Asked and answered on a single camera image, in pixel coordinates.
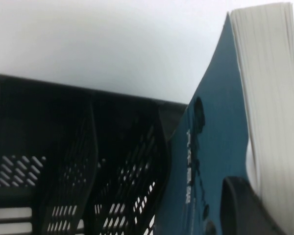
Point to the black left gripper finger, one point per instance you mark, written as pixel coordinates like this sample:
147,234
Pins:
240,210

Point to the white car suspension book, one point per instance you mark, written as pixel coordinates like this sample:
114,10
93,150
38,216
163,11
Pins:
218,122

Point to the black plastic book stand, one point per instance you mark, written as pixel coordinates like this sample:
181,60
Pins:
63,137

